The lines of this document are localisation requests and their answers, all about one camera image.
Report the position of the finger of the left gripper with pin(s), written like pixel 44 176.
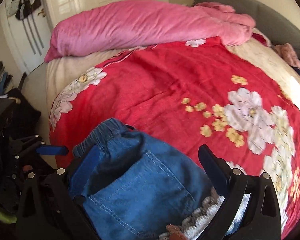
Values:
pixel 52 150

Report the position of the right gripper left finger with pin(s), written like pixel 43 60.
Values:
pixel 69 184

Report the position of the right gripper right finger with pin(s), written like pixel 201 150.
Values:
pixel 227 184

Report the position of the blue denim lace-trimmed pants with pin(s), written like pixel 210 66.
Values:
pixel 142 184

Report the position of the red floral bedspread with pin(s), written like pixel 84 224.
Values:
pixel 192 93

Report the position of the pink rolled duvet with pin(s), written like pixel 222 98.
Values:
pixel 132 23

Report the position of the white door with bags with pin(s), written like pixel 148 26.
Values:
pixel 27 39

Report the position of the pink fluffy garment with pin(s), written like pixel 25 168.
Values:
pixel 287 52

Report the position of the grey upholstered headboard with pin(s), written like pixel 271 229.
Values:
pixel 275 26

